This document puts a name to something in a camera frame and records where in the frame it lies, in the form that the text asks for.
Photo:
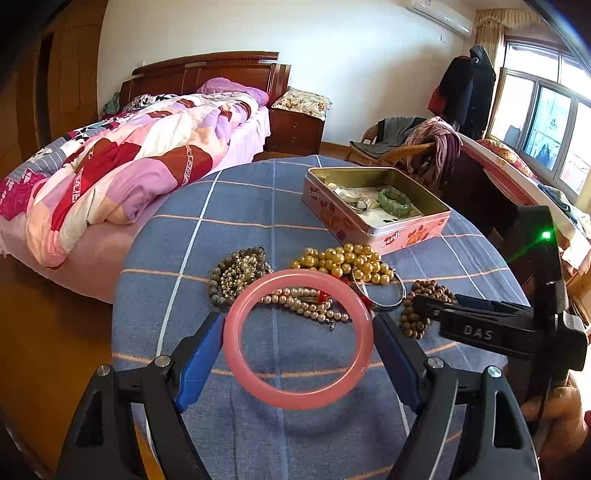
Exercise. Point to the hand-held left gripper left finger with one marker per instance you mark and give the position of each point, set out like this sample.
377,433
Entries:
203,355

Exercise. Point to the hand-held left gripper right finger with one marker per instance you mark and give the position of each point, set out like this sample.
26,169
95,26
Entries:
397,355

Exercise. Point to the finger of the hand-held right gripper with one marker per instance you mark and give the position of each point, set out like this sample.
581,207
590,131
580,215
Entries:
427,305
489,305

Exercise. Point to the silver bangle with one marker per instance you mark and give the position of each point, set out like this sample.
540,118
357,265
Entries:
385,305

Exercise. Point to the pink tin box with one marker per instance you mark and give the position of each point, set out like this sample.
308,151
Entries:
360,230

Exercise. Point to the pink jade bangle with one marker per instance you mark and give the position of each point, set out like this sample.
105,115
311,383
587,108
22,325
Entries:
295,400

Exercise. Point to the pink pearl strand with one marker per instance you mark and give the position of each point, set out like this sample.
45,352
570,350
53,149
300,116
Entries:
300,304

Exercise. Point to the person's right hand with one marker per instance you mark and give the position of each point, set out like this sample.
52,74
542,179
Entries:
563,406

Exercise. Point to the white paper sheet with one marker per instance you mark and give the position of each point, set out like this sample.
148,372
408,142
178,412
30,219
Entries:
401,218

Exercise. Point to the dark wooden desk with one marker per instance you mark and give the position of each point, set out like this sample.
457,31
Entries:
475,203

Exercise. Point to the green jade bangle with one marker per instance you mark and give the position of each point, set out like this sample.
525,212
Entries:
383,199

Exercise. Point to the silver metal trinket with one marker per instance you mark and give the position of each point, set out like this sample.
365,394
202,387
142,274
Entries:
351,196

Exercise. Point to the blue plaid tablecloth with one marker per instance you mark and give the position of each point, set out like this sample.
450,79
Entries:
231,221

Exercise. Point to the bed with patchwork quilt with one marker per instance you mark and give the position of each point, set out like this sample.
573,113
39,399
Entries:
92,258

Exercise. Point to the wicker chair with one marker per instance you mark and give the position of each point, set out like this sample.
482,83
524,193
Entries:
397,154

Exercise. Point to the pink and purple garments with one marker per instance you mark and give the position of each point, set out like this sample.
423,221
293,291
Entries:
443,143

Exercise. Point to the grey garment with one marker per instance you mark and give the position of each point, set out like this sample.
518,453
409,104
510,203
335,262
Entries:
392,134

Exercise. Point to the window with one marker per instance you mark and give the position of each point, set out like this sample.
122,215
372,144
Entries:
549,120

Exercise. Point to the pink patchwork quilt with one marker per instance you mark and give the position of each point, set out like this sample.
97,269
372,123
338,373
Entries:
138,161

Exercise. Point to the hanging dark coats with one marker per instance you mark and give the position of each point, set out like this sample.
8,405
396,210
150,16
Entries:
466,92

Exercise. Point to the dark wooden nightstand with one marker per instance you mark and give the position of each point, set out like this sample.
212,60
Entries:
291,134

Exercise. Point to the floral cushion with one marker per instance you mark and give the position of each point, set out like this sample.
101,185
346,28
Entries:
302,101

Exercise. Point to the green cloth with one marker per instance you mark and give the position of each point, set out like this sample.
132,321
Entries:
111,104

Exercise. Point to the purple pillow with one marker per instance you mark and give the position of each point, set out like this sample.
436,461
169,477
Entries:
231,87

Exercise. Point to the yellow curtain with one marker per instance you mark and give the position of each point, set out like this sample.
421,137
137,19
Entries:
491,32

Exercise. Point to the dark wooden headboard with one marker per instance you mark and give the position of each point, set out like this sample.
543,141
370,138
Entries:
184,71

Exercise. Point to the white air conditioner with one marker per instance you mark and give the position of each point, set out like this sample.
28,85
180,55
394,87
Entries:
443,14

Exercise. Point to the brown wooden wardrobe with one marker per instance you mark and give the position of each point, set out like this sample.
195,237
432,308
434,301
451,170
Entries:
69,69

